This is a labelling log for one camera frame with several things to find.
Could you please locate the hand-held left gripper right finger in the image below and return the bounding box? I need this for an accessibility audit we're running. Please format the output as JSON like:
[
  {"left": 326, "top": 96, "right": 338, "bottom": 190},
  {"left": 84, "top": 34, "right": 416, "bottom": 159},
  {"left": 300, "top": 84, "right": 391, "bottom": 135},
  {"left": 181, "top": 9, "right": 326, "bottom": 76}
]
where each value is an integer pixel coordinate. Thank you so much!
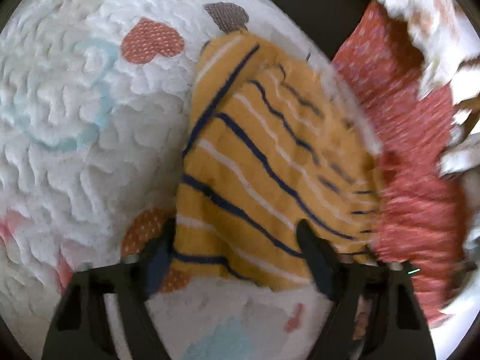
[{"left": 296, "top": 219, "right": 438, "bottom": 360}]

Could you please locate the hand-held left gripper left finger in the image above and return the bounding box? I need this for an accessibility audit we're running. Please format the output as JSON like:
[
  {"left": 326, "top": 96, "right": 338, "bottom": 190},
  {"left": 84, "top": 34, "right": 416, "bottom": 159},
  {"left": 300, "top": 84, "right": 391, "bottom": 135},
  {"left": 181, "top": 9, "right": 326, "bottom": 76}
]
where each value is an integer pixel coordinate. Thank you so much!
[{"left": 41, "top": 217, "right": 177, "bottom": 360}]

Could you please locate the yellow striped sweater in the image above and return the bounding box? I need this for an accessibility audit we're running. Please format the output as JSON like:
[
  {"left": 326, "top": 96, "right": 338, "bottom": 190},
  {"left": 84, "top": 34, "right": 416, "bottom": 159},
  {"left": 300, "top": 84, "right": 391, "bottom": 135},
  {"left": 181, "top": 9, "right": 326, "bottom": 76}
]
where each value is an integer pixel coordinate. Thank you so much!
[{"left": 174, "top": 32, "right": 388, "bottom": 294}]

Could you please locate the red floral cloth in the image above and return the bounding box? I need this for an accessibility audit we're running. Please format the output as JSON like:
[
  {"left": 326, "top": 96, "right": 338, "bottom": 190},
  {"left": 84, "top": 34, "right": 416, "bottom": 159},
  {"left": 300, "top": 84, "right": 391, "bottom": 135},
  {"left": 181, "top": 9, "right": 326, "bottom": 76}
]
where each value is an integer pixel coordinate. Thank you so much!
[{"left": 331, "top": 0, "right": 470, "bottom": 328}]

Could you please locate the white heart-patterned blanket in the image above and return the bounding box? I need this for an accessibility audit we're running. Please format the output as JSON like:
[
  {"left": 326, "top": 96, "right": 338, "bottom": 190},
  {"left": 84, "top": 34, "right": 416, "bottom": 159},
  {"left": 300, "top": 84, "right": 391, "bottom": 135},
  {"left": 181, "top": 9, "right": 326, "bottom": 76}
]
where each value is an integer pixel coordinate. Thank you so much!
[{"left": 0, "top": 0, "right": 380, "bottom": 360}]

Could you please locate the white printed cloth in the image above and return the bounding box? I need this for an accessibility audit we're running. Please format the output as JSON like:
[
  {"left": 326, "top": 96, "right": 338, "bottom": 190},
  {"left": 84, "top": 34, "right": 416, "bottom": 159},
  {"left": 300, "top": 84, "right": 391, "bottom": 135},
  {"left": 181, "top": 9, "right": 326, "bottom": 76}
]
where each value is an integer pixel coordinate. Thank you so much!
[{"left": 355, "top": 0, "right": 480, "bottom": 100}]

